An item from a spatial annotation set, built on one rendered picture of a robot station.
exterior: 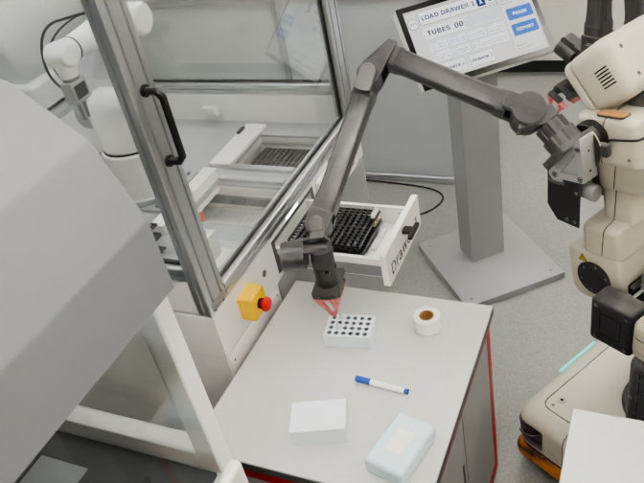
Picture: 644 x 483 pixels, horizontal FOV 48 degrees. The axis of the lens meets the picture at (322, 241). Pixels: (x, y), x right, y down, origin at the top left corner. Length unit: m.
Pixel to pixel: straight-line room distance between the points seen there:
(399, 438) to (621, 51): 0.98
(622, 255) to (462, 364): 0.51
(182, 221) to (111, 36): 0.44
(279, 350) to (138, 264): 0.86
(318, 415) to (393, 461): 0.21
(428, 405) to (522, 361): 1.17
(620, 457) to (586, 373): 0.83
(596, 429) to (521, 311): 1.42
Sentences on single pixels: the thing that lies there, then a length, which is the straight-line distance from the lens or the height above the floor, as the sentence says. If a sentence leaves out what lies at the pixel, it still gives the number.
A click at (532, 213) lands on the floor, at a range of 3.59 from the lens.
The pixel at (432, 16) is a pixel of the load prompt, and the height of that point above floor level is 1.15.
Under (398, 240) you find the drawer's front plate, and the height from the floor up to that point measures 0.90.
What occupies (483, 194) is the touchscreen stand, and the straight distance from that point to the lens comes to 3.06.
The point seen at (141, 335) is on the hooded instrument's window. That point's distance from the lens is 1.19.
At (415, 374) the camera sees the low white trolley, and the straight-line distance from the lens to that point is 1.79.
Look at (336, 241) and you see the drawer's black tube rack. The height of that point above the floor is 0.90.
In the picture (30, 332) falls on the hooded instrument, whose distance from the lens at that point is 1.00.
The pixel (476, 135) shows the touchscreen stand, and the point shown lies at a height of 0.66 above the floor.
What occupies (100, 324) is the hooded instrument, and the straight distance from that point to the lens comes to 1.08.
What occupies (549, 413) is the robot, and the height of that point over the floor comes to 0.28.
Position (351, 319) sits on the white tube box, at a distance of 1.90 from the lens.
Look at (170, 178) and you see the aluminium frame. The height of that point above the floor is 1.33.
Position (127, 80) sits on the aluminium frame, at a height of 1.57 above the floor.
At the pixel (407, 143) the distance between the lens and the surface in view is 3.79.
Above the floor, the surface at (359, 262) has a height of 0.88.
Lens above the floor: 2.07
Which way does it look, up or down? 35 degrees down
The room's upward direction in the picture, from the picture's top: 13 degrees counter-clockwise
